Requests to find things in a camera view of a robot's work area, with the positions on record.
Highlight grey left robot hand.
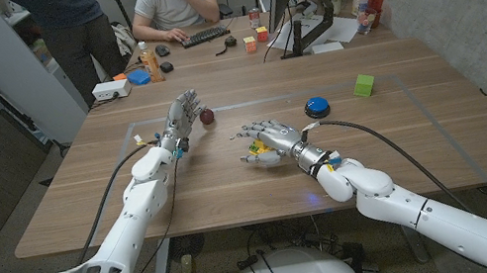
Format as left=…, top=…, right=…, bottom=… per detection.
left=150, top=87, right=211, bottom=160

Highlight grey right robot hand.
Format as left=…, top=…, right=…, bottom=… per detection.
left=234, top=114, right=309, bottom=172

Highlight blue push button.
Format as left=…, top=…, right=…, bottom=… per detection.
left=301, top=93, right=334, bottom=123

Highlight green cube block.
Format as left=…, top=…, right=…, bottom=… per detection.
left=350, top=71, right=379, bottom=101

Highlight dark red ball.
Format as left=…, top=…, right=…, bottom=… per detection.
left=198, top=107, right=217, bottom=127

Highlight black computer mouse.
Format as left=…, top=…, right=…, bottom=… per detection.
left=158, top=59, right=176, bottom=76
left=153, top=43, right=172, bottom=58

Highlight blue flat box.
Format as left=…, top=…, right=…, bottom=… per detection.
left=125, top=67, right=152, bottom=89

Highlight orange drink bottle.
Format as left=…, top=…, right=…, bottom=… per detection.
left=137, top=38, right=166, bottom=86

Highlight white power box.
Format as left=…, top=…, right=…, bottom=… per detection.
left=90, top=77, right=134, bottom=104

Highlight black keyboard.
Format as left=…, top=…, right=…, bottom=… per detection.
left=177, top=23, right=233, bottom=51

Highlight rubik's cube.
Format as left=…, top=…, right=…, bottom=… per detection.
left=243, top=35, right=259, bottom=54
left=253, top=25, right=271, bottom=44

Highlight white flat box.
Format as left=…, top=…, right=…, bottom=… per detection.
left=310, top=40, right=345, bottom=56

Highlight red soda can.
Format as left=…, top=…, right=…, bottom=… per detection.
left=246, top=6, right=263, bottom=31

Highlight seated person white shirt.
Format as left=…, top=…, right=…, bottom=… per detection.
left=126, top=0, right=225, bottom=50

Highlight white paper sheets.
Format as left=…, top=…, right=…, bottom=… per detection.
left=261, top=5, right=362, bottom=57

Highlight standing person dark clothes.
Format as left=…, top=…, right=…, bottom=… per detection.
left=5, top=0, right=134, bottom=119

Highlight clear drinking glass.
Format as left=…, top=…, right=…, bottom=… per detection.
left=354, top=7, right=380, bottom=36

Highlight grey table leg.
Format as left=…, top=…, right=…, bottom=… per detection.
left=143, top=237, right=177, bottom=273
left=399, top=220, right=432, bottom=267

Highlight red cup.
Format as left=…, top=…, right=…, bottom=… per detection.
left=364, top=0, right=390, bottom=30

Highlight white cable tag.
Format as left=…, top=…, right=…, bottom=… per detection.
left=300, top=120, right=323, bottom=134

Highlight small black strap device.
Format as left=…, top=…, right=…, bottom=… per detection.
left=212, top=35, right=240, bottom=57

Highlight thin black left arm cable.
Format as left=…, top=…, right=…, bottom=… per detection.
left=111, top=155, right=201, bottom=273

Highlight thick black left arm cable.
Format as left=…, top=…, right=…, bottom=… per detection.
left=58, top=139, right=179, bottom=267

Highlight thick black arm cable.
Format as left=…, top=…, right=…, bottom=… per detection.
left=58, top=139, right=179, bottom=267
left=311, top=97, right=472, bottom=237

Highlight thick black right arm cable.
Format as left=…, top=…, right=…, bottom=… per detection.
left=311, top=97, right=472, bottom=237

